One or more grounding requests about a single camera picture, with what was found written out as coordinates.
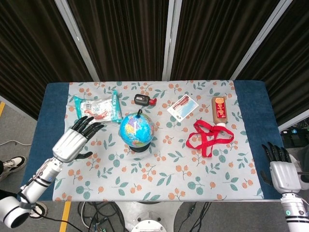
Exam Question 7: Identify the black and red small device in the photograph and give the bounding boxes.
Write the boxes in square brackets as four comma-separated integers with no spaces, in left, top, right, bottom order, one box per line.
[134,93,157,106]

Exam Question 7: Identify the floral fruit print tablecloth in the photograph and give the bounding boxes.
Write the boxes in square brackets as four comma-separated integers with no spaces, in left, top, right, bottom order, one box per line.
[53,81,264,202]

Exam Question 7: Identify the thin white floor cable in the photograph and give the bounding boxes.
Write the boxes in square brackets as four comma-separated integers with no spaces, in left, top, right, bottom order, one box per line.
[0,140,32,147]

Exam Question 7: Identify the teal clear snack package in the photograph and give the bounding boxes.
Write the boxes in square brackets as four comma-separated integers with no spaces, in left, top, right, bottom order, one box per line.
[73,89,123,124]

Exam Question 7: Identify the dark ribbed partition panel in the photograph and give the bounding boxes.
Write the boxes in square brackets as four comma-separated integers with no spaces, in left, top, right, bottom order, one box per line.
[68,0,170,82]
[235,0,309,126]
[170,0,282,81]
[0,0,94,120]

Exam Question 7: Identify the postcard with red building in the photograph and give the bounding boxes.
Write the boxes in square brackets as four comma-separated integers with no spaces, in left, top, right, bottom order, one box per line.
[167,94,199,122]

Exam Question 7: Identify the black power strip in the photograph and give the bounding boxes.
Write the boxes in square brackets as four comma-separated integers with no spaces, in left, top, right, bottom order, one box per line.
[281,129,300,144]

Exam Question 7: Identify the brown bottle with red label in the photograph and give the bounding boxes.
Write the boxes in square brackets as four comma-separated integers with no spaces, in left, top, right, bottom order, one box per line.
[211,96,229,127]

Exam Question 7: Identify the black floor cable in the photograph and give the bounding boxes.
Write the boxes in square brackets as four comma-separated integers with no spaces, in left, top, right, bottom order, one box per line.
[77,201,123,232]
[185,201,211,232]

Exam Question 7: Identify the white partition frame post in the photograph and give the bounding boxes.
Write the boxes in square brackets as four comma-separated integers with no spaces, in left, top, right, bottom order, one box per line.
[162,0,183,81]
[54,0,100,82]
[230,0,289,81]

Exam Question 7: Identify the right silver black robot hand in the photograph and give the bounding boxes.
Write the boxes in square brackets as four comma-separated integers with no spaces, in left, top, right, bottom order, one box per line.
[260,142,302,194]

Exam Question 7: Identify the red lanyard strap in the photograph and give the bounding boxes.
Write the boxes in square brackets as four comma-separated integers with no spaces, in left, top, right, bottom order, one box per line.
[186,119,235,158]

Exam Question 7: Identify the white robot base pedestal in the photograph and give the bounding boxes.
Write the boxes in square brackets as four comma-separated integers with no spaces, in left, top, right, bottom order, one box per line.
[117,201,184,232]

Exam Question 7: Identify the blue world globe black stand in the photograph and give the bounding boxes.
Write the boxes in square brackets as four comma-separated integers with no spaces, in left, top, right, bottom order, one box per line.
[118,109,155,153]

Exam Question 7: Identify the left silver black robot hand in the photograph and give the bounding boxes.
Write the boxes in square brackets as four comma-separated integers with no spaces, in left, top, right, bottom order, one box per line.
[52,116,105,163]

